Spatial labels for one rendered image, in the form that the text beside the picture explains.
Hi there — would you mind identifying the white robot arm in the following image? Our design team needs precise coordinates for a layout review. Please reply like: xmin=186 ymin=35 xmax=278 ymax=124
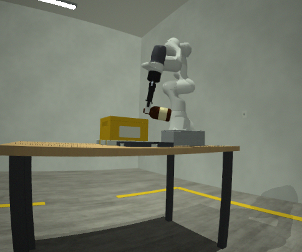
xmin=142 ymin=37 xmax=195 ymax=130

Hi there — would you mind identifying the yellow plastic crate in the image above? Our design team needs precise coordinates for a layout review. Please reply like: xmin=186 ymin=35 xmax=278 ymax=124
xmin=100 ymin=116 xmax=149 ymax=142

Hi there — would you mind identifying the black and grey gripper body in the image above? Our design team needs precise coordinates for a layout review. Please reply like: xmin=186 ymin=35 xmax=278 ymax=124
xmin=147 ymin=70 xmax=161 ymax=83

